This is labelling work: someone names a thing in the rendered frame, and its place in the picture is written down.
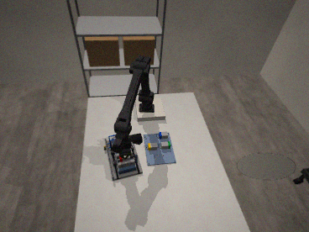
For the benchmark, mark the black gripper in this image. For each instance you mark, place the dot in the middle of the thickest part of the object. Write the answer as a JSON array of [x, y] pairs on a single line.
[[126, 153]]

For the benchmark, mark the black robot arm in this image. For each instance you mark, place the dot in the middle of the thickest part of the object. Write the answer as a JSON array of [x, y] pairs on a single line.
[[122, 127]]

